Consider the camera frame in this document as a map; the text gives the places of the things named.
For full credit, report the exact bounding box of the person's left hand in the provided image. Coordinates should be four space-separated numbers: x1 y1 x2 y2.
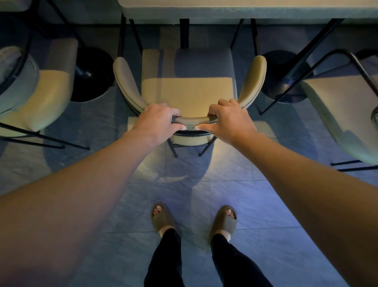
130 102 187 147

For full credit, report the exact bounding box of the person's right hand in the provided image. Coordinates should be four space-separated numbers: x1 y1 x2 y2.
196 98 258 146

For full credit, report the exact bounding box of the beige upholstered armchair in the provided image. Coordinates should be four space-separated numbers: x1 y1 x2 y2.
259 49 378 172
0 37 90 150
113 47 267 158

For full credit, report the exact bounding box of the person's left forearm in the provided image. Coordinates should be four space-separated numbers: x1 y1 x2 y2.
0 130 161 287

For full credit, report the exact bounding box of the person's right forearm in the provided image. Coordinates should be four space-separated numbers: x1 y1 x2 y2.
232 131 378 287

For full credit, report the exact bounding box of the black round table base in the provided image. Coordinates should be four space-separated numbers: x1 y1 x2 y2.
70 47 115 103
260 50 315 104

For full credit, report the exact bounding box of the person's left slipper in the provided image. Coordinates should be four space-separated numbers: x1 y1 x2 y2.
151 202 178 237

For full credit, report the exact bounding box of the person's slipper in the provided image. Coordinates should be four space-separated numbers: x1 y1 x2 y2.
209 205 238 244
151 202 178 237

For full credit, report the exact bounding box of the person's right slipper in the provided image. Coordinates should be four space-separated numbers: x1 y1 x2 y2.
209 205 238 244

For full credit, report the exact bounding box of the grey table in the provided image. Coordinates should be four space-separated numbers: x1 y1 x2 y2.
118 0 378 58

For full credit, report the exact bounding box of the person's left leg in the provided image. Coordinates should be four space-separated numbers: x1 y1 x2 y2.
144 228 185 287

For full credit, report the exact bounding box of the person's leg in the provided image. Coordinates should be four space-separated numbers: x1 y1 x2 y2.
210 234 273 287
144 228 185 287

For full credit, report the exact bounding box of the person's right leg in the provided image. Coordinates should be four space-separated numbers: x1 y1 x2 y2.
210 234 273 287

